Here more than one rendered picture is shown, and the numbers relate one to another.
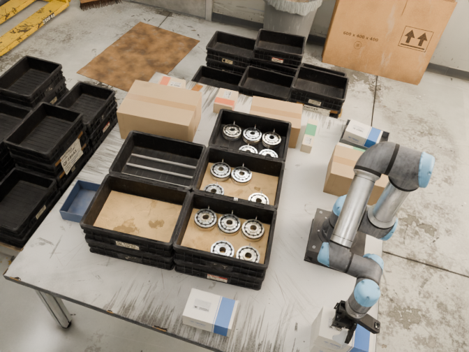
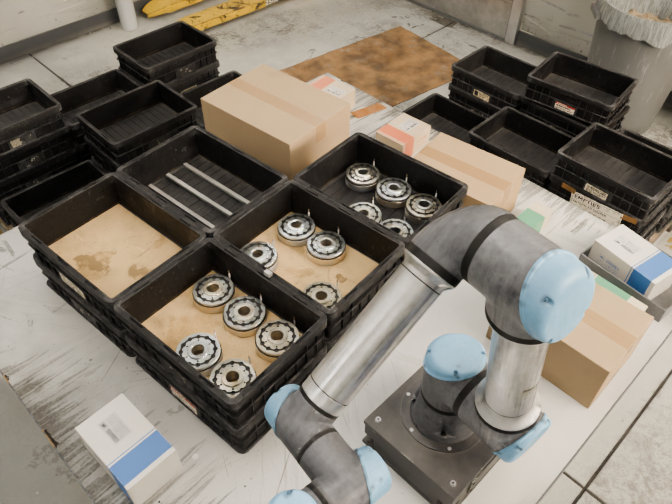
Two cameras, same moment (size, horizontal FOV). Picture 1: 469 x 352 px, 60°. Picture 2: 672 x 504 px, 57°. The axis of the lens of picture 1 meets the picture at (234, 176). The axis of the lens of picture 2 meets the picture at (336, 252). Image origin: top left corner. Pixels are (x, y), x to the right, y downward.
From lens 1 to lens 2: 0.87 m
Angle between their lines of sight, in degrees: 23
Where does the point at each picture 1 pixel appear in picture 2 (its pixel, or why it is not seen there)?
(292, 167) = not seen: hidden behind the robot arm
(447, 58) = not seen: outside the picture
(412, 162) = (514, 262)
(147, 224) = (127, 268)
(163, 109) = (270, 112)
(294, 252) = (355, 419)
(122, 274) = (63, 334)
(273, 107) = (465, 158)
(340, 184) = not seen: hidden behind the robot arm
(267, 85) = (531, 148)
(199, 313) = (101, 438)
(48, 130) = (149, 120)
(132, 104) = (230, 94)
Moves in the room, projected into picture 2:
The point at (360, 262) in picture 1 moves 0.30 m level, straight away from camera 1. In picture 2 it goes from (327, 454) to (504, 384)
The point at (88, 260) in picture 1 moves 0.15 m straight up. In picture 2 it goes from (37, 294) to (17, 257)
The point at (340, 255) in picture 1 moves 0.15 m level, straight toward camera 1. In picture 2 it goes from (298, 422) to (202, 467)
